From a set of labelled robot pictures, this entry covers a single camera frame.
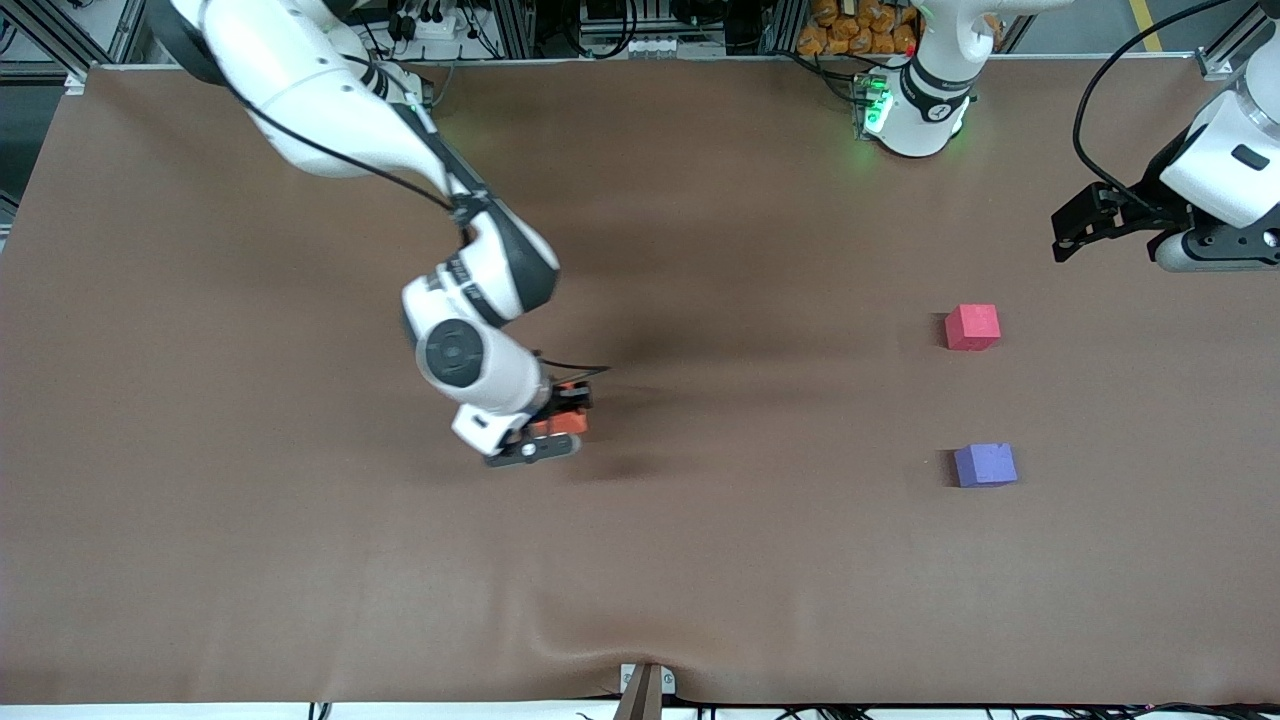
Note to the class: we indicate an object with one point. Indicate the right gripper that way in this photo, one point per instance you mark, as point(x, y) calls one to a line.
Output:
point(556, 397)

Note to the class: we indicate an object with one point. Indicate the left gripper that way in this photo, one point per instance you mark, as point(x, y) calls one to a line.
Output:
point(1137, 213)

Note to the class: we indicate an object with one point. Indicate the orange foam block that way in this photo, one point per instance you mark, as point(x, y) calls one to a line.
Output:
point(555, 425)

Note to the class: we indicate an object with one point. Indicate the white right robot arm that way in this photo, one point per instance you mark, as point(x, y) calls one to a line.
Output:
point(300, 90)

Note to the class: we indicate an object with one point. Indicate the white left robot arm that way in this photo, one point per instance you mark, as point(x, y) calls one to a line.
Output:
point(930, 100)

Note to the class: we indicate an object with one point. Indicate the red foam block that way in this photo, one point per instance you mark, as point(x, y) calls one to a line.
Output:
point(972, 327)

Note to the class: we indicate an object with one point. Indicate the brown table cover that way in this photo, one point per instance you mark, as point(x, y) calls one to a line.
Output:
point(700, 520)

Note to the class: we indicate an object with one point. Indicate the purple foam block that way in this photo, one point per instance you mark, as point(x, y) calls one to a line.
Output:
point(985, 465)

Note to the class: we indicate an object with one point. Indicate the bag of orange objects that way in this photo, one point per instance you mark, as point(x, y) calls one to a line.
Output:
point(860, 28)

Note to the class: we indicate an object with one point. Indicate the white connector strip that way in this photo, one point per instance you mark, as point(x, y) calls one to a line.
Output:
point(650, 47)

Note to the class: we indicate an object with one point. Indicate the white power strip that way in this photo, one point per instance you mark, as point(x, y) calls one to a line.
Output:
point(435, 28)

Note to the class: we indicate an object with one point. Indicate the aluminium frame profile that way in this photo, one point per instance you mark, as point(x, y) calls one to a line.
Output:
point(1225, 58)
point(120, 30)

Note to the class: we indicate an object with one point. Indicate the metal table clamp bracket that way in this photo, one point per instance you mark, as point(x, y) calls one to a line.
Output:
point(647, 685)

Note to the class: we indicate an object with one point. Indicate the aluminium frame post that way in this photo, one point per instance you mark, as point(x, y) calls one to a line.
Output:
point(782, 25)
point(515, 28)

